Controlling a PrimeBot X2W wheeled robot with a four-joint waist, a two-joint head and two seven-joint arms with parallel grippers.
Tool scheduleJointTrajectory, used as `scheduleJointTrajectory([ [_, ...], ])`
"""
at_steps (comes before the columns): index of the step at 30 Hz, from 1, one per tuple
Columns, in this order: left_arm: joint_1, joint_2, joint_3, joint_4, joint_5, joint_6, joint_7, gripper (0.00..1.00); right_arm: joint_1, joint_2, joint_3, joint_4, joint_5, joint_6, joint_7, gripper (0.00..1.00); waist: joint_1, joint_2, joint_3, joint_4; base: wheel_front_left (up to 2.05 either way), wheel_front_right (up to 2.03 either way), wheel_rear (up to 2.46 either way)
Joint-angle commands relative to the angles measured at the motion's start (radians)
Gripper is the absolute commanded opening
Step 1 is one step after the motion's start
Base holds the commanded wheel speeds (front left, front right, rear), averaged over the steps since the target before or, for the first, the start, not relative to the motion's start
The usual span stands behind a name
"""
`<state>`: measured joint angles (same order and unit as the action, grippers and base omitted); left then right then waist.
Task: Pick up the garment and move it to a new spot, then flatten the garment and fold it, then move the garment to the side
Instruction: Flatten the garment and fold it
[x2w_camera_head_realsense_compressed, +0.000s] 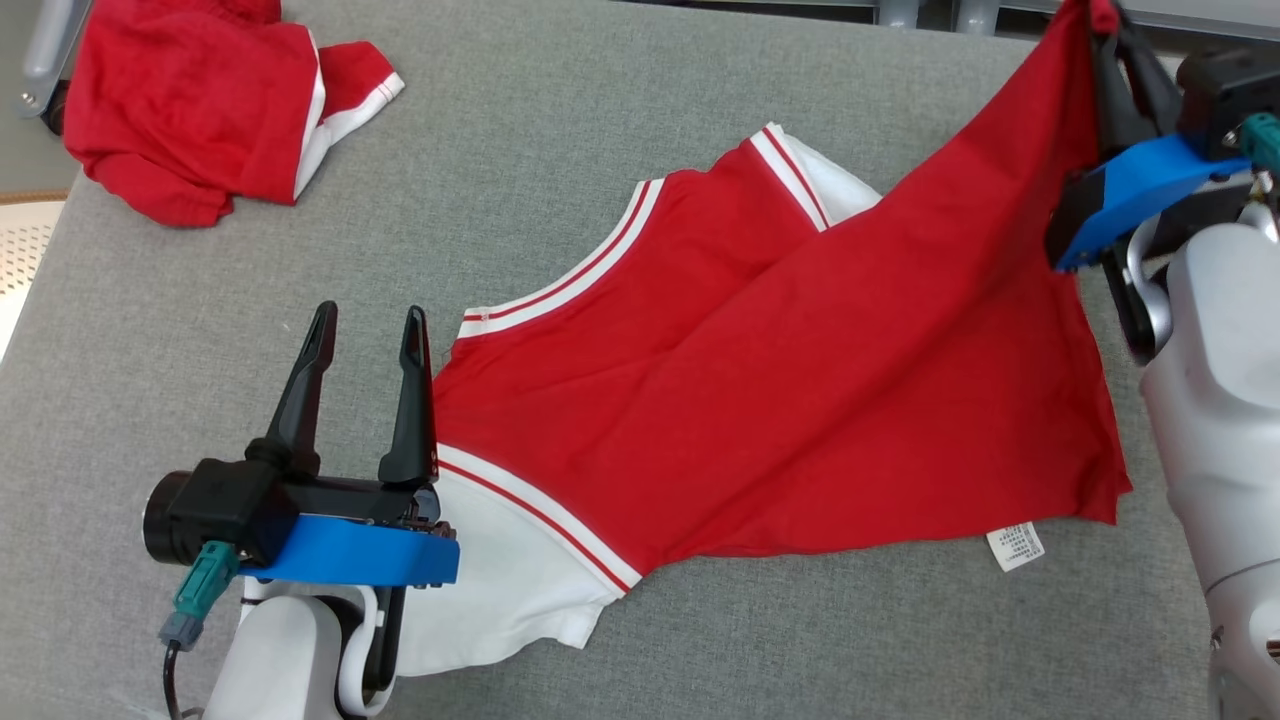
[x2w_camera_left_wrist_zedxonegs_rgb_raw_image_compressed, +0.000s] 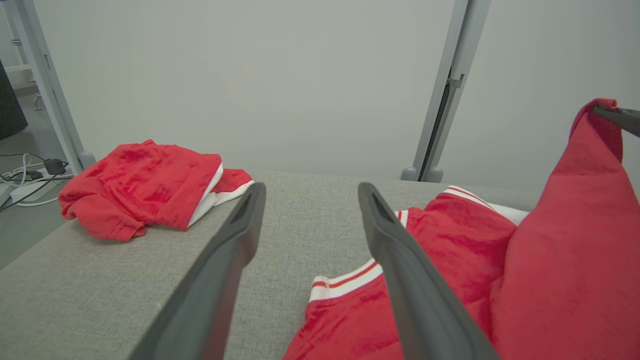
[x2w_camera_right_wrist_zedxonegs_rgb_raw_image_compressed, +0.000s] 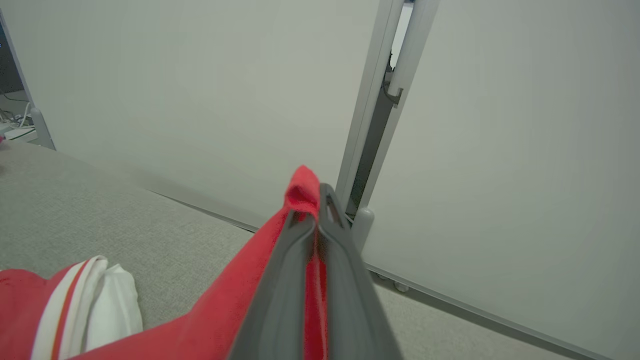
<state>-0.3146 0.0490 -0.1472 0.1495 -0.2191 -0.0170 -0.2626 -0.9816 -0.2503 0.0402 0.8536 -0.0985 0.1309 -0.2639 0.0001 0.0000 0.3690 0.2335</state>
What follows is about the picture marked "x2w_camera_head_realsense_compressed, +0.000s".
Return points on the right gripper, blue band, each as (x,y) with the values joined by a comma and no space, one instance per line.
(1140,185)

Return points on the grey rounded partition foot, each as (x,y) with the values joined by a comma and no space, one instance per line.
(976,15)
(898,12)

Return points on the grey cart frame with caster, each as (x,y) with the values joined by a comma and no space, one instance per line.
(45,50)

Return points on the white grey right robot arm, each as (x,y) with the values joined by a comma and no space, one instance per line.
(1220,400)

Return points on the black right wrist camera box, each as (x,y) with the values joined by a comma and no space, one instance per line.
(1230,95)

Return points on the red jersey with white trim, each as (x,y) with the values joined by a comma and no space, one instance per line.
(800,380)

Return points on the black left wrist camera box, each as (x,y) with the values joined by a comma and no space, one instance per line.
(215,510)

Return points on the white perforated panel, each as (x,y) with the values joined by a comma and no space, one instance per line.
(20,260)

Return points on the left gripper, blue band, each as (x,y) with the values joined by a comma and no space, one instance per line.
(350,555)

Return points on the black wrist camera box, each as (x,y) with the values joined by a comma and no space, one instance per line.
(215,510)
(1230,95)

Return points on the red shorts with white trim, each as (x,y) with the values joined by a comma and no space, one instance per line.
(180,110)

